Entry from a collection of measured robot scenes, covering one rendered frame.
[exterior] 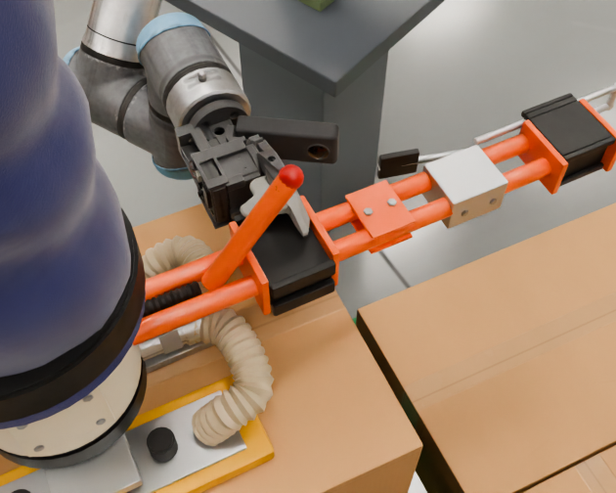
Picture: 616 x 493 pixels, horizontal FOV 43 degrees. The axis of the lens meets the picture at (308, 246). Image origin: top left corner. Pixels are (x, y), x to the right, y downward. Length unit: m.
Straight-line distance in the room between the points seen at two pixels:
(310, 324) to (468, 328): 0.56
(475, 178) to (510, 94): 1.76
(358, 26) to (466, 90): 1.05
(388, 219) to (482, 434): 0.60
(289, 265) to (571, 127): 0.36
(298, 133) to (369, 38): 0.72
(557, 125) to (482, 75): 1.74
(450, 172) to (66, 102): 0.46
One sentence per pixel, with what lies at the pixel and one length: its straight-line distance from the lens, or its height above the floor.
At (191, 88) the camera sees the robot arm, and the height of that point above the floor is 1.14.
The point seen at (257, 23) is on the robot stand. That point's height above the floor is 0.75.
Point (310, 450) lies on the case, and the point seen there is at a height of 0.97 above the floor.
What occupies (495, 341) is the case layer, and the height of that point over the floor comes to 0.54.
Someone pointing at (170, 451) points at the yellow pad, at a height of 1.01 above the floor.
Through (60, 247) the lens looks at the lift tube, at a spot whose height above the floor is 1.33.
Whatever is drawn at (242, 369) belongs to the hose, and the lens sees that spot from 0.78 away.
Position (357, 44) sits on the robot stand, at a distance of 1.54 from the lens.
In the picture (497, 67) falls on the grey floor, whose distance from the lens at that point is 2.69.
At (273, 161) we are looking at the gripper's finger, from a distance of 0.80.
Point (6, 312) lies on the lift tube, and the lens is 0.54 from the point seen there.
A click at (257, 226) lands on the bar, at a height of 1.17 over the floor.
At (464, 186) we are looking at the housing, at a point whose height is 1.11.
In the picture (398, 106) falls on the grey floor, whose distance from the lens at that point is 2.50.
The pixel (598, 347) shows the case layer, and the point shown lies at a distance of 1.45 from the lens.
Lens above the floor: 1.75
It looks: 55 degrees down
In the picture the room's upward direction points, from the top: straight up
